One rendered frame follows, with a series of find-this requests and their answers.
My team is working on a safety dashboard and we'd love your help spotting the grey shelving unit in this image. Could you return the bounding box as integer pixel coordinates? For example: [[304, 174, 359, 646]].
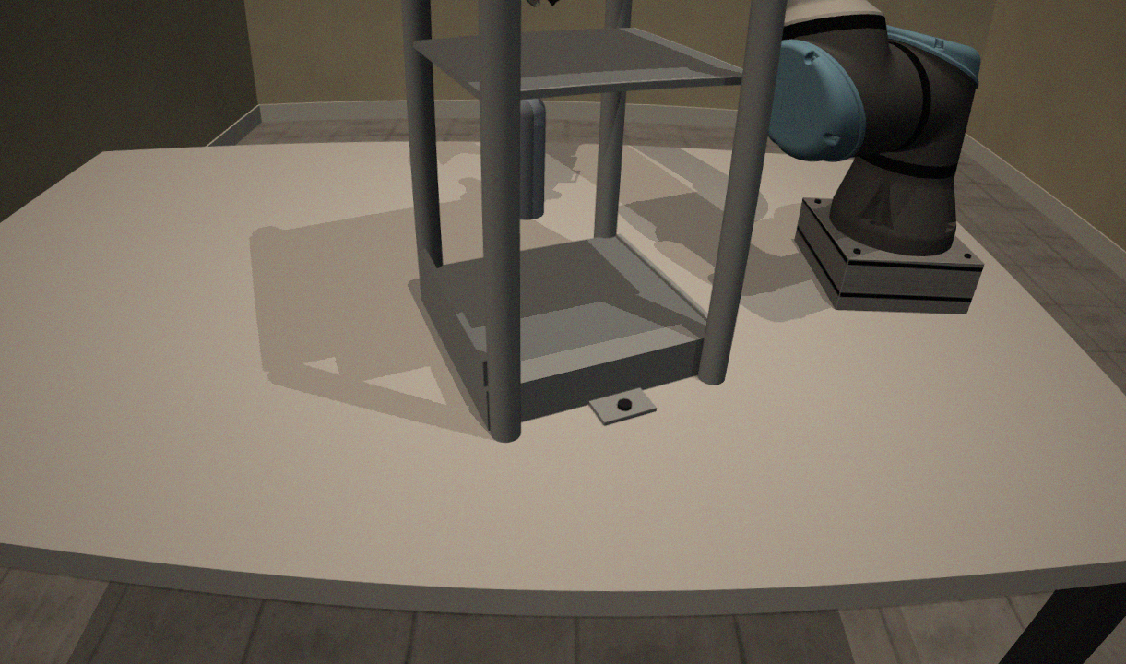
[[401, 0, 788, 443]]

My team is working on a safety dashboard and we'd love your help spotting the dark grey bottle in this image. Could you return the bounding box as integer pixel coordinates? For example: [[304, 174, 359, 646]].
[[520, 99, 546, 219]]

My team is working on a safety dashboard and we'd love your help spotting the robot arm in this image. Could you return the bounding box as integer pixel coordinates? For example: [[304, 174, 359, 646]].
[[768, 0, 980, 255]]

